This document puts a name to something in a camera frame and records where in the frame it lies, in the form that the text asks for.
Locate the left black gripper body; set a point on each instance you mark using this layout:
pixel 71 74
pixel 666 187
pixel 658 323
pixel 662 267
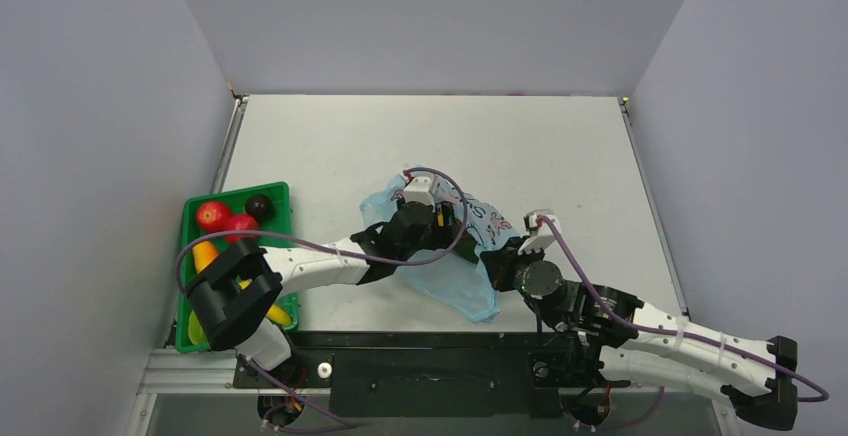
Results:
pixel 437 237

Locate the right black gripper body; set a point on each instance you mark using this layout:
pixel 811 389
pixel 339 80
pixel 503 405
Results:
pixel 501 258

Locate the light blue plastic bag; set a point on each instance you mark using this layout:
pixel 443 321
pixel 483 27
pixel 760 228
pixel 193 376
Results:
pixel 450 280

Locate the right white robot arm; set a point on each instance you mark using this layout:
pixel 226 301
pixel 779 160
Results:
pixel 620 337

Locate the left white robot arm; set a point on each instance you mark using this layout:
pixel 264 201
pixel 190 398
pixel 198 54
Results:
pixel 232 295

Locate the green avocado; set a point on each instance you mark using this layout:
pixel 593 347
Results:
pixel 466 248

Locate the green plastic tray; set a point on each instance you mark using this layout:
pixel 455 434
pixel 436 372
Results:
pixel 189 231

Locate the dark purple plum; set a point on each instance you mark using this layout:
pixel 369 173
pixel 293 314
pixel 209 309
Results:
pixel 260 207

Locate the yellow banana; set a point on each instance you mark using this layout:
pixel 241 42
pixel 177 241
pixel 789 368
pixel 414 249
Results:
pixel 279 316

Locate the red apple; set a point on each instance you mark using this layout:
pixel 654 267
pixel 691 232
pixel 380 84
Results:
pixel 237 225
pixel 212 216

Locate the orange yellow mango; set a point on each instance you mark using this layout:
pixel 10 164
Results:
pixel 203 254

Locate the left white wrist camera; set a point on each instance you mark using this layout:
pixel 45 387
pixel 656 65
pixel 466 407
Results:
pixel 420 191

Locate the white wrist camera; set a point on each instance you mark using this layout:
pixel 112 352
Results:
pixel 540 225
pixel 420 191

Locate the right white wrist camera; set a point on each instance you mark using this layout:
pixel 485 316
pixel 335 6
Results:
pixel 540 225

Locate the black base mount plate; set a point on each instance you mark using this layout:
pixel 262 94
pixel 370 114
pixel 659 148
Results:
pixel 428 374

